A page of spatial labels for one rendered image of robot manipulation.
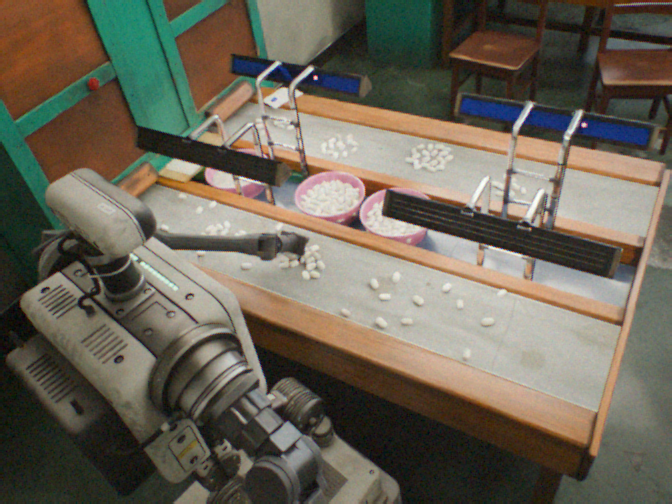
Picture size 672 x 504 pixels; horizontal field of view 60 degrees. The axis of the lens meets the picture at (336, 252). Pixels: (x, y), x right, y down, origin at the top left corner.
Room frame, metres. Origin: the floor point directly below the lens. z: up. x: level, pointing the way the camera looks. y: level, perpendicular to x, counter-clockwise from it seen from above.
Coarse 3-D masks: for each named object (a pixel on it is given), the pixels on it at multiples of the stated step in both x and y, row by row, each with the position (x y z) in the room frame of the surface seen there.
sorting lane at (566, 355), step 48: (336, 240) 1.49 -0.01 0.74; (288, 288) 1.30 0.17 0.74; (336, 288) 1.27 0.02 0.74; (384, 288) 1.24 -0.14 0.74; (432, 288) 1.20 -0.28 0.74; (480, 288) 1.17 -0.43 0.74; (432, 336) 1.02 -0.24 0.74; (480, 336) 0.99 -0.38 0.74; (528, 336) 0.97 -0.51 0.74; (576, 336) 0.94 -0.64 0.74; (528, 384) 0.82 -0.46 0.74; (576, 384) 0.79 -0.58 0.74
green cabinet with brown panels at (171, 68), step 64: (0, 0) 1.82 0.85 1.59; (64, 0) 1.98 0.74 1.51; (128, 0) 2.17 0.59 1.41; (192, 0) 2.43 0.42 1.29; (256, 0) 2.73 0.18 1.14; (0, 64) 1.74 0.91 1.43; (64, 64) 1.90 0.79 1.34; (128, 64) 2.08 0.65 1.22; (192, 64) 2.35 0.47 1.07; (0, 128) 1.64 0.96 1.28; (64, 128) 1.81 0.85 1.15; (128, 128) 2.01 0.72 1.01; (0, 192) 1.80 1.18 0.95
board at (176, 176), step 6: (198, 138) 2.24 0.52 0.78; (204, 138) 2.23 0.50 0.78; (210, 138) 2.22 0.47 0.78; (216, 138) 2.22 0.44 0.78; (228, 138) 2.20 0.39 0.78; (216, 144) 2.17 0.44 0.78; (198, 168) 2.01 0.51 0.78; (162, 174) 2.01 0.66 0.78; (168, 174) 2.00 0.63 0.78; (174, 174) 1.99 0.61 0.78; (180, 174) 1.99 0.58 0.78; (186, 174) 1.98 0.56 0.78; (192, 174) 1.97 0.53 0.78; (174, 180) 1.96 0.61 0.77; (180, 180) 1.95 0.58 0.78; (186, 180) 1.94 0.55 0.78
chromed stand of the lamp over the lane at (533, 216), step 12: (480, 192) 1.19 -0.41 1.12; (540, 192) 1.15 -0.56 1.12; (468, 204) 1.14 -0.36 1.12; (540, 204) 1.11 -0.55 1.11; (468, 216) 1.12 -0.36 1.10; (528, 216) 1.06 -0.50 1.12; (540, 216) 1.17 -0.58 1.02; (528, 228) 1.03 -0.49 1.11; (480, 252) 1.25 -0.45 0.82; (504, 252) 1.22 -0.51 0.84; (480, 264) 1.25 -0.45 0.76; (528, 264) 1.17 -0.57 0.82; (528, 276) 1.17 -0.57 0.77
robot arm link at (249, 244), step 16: (160, 240) 1.26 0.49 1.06; (176, 240) 1.27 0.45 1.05; (192, 240) 1.28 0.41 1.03; (208, 240) 1.29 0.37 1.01; (224, 240) 1.30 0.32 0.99; (240, 240) 1.31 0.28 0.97; (256, 240) 1.32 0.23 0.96; (272, 240) 1.33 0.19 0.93; (256, 256) 1.29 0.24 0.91; (272, 256) 1.30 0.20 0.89
